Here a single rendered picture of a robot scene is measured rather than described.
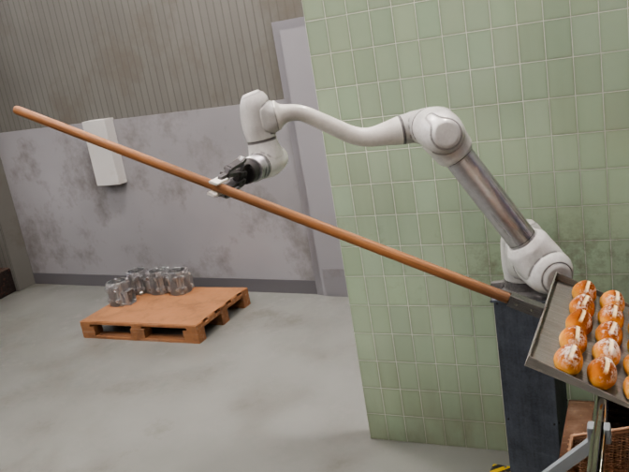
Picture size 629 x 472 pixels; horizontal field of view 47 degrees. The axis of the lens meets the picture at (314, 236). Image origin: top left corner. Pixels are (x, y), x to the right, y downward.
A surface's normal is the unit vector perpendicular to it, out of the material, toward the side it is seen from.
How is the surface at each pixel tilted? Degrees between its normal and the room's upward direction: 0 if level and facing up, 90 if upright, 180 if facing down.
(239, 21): 90
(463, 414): 90
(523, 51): 90
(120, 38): 90
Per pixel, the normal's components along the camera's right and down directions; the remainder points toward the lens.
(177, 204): -0.47, 0.31
